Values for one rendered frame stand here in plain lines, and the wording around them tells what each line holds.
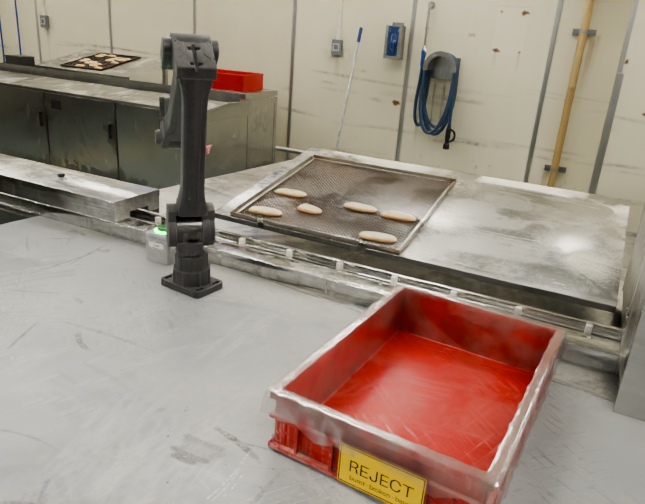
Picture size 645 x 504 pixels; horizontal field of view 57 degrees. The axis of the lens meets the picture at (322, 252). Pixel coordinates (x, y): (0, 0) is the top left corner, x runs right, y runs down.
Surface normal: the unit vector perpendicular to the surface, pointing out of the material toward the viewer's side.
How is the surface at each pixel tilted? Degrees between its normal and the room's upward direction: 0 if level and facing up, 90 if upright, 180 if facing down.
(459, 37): 90
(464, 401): 0
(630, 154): 90
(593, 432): 0
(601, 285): 10
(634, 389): 90
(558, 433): 0
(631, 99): 90
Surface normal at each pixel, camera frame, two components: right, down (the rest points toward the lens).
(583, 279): -0.01, -0.87
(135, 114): -0.45, 0.29
